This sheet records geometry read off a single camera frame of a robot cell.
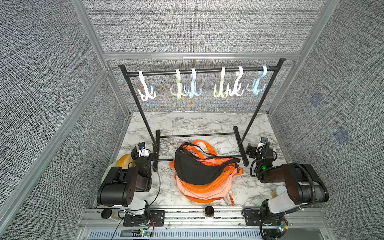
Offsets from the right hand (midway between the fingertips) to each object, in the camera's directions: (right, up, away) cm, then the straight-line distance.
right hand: (258, 140), depth 92 cm
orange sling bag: (-31, -7, +6) cm, 32 cm away
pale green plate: (-85, -13, -7) cm, 86 cm away
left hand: (-67, -1, -4) cm, 68 cm away
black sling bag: (-41, -15, -11) cm, 45 cm away
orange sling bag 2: (-35, -28, -19) cm, 48 cm away
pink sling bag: (-26, -24, -18) cm, 39 cm away
